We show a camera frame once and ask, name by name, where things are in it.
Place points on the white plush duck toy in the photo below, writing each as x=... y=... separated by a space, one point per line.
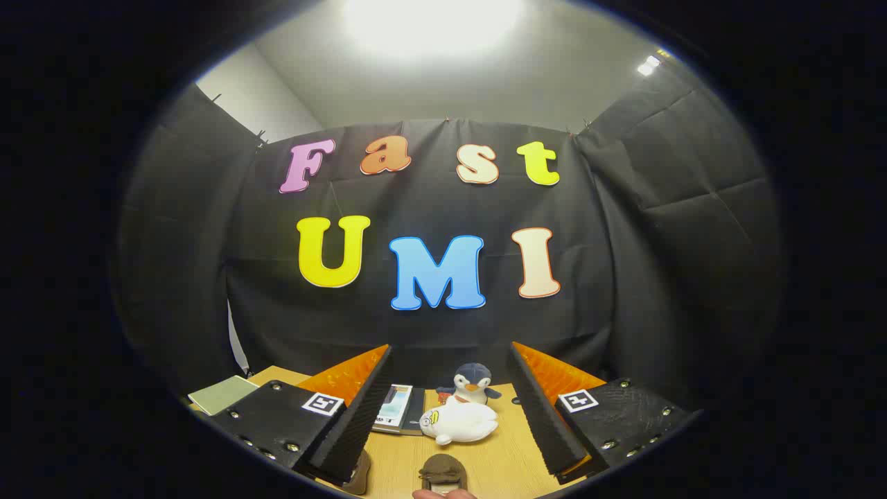
x=464 y=419

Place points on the large ceiling light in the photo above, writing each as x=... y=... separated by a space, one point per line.
x=433 y=24

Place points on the brown fuzzy shoe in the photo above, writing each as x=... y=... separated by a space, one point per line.
x=443 y=471
x=360 y=473

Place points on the pale blue cover book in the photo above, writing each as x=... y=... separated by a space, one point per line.
x=393 y=409

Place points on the plush penguin toy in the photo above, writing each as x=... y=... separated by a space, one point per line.
x=473 y=378

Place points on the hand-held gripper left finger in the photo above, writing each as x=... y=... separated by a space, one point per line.
x=360 y=423

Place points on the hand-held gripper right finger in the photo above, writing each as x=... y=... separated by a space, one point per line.
x=544 y=423

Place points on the dark cover book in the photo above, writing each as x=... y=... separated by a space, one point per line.
x=416 y=412

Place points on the pale green fabric storage box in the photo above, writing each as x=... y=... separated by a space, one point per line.
x=222 y=395

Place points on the small ceiling light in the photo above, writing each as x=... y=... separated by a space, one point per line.
x=648 y=65

